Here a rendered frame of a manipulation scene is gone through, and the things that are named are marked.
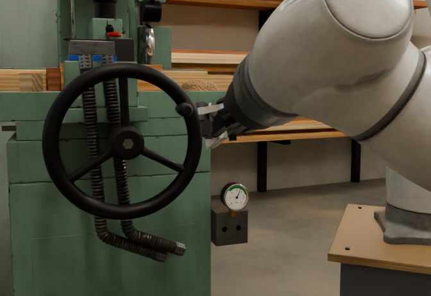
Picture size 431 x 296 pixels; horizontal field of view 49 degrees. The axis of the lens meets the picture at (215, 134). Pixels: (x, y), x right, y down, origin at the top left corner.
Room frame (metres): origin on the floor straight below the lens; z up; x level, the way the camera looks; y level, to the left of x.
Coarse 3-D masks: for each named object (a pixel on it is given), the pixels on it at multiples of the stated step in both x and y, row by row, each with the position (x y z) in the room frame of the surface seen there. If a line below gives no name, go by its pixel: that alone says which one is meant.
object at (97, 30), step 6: (96, 18) 1.12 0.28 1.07; (90, 24) 1.16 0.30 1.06; (96, 24) 1.12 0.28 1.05; (102, 24) 1.13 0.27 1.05; (114, 24) 1.13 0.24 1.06; (120, 24) 1.14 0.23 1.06; (90, 30) 1.17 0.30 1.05; (96, 30) 1.12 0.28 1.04; (102, 30) 1.13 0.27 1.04; (114, 30) 1.13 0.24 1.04; (120, 30) 1.14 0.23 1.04; (90, 36) 1.17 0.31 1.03; (96, 36) 1.12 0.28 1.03; (102, 36) 1.13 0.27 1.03; (108, 36) 1.13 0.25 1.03
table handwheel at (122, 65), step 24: (96, 72) 0.83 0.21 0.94; (120, 72) 0.84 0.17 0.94; (144, 72) 0.85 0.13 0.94; (72, 96) 0.81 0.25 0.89; (120, 96) 0.85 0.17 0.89; (48, 120) 0.80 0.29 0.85; (192, 120) 0.88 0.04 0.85; (48, 144) 0.80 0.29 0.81; (120, 144) 0.83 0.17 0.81; (192, 144) 0.88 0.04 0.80; (48, 168) 0.80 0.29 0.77; (192, 168) 0.88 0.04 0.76; (72, 192) 0.81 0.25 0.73; (168, 192) 0.87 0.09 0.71; (120, 216) 0.84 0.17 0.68; (144, 216) 0.86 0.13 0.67
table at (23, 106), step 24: (0, 96) 0.95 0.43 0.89; (24, 96) 0.96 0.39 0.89; (48, 96) 0.98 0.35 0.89; (144, 96) 1.04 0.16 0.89; (168, 96) 1.06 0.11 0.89; (192, 96) 1.08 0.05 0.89; (216, 96) 1.09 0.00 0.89; (0, 120) 0.95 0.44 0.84; (24, 120) 0.96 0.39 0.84; (72, 120) 0.90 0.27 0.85; (120, 120) 0.93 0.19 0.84; (144, 120) 0.95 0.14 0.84
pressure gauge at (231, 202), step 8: (232, 184) 1.05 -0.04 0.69; (240, 184) 1.06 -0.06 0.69; (224, 192) 1.04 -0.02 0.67; (232, 192) 1.04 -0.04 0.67; (240, 192) 1.05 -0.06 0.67; (248, 192) 1.05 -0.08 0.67; (224, 200) 1.03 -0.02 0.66; (232, 200) 1.04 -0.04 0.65; (240, 200) 1.05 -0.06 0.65; (248, 200) 1.05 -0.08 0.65; (232, 208) 1.04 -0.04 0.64; (240, 208) 1.04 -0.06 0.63; (232, 216) 1.06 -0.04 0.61
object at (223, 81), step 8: (0, 80) 1.09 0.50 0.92; (8, 80) 1.10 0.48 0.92; (16, 80) 1.10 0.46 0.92; (176, 80) 1.22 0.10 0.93; (184, 80) 1.23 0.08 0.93; (208, 80) 1.25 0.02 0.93; (216, 80) 1.26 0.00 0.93; (224, 80) 1.26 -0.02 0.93; (232, 80) 1.27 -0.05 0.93; (0, 88) 1.09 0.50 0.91; (8, 88) 1.10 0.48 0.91; (16, 88) 1.10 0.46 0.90; (224, 88) 1.26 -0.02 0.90
